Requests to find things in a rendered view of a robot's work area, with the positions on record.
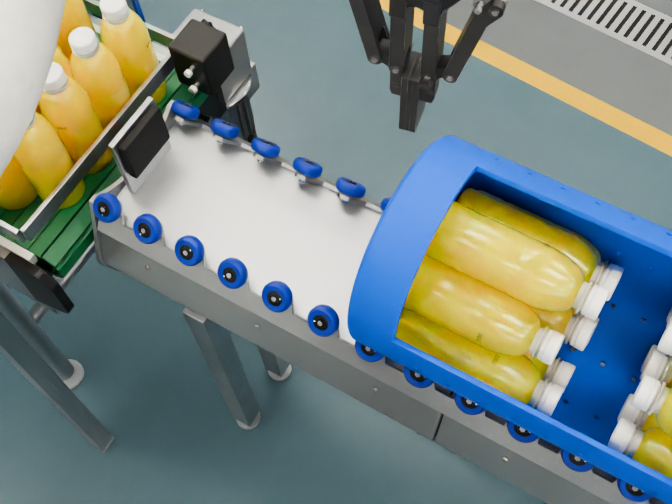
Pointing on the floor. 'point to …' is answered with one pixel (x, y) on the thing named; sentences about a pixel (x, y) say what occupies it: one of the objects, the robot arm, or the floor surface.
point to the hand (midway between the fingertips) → (413, 93)
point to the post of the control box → (51, 385)
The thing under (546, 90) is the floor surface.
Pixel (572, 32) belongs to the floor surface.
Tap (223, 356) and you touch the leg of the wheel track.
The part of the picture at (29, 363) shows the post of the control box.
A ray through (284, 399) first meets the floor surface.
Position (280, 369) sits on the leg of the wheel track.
